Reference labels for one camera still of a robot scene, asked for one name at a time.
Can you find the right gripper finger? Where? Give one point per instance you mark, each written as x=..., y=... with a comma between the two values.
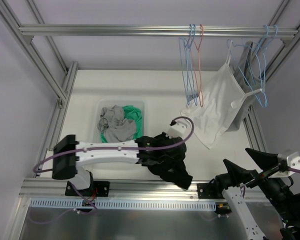
x=238, y=175
x=265, y=161

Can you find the white tank top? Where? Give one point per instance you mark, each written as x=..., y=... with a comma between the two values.
x=222, y=100

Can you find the blue hanger far right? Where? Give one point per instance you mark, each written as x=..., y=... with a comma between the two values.
x=259, y=54

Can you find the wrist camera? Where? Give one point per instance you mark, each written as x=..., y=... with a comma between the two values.
x=176, y=129
x=287, y=159

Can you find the dark grey tank top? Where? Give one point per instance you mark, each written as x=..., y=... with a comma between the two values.
x=243, y=74

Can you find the pink wire hanger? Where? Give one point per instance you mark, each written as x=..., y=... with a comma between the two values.
x=198, y=73

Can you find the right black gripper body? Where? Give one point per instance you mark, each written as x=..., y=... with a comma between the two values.
x=258, y=177

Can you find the white plastic basket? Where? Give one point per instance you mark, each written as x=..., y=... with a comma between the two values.
x=136, y=102

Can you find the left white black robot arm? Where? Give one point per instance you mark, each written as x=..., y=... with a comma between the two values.
x=71, y=156

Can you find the black tank top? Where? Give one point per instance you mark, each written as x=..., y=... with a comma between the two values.
x=171, y=167

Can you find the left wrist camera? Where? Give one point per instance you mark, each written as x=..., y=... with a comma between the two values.
x=176, y=129

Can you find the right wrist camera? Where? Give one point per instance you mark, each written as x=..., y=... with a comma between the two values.
x=287, y=159

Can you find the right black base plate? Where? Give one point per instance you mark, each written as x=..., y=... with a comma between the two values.
x=208, y=191

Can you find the blue wire hanger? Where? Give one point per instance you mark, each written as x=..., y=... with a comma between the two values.
x=190, y=71
x=181, y=42

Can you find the left aluminium frame post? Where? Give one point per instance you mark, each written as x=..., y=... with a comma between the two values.
x=62, y=90

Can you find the aluminium front rail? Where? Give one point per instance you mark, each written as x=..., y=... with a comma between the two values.
x=153, y=190

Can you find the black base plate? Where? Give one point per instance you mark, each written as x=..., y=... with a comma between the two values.
x=97, y=189
x=208, y=191

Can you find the green tank top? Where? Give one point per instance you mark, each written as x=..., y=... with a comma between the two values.
x=134, y=113

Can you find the aluminium hanging rail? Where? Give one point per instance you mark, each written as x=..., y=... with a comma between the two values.
x=108, y=30

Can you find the light grey tank top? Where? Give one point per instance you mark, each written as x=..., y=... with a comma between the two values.
x=114, y=127

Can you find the white slotted cable duct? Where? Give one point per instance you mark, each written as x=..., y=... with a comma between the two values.
x=120, y=204

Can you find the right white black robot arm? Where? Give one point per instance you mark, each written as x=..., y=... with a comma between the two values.
x=288, y=210

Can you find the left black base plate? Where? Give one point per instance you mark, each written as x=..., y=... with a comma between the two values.
x=97, y=189

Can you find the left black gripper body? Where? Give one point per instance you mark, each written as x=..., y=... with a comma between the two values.
x=174, y=171

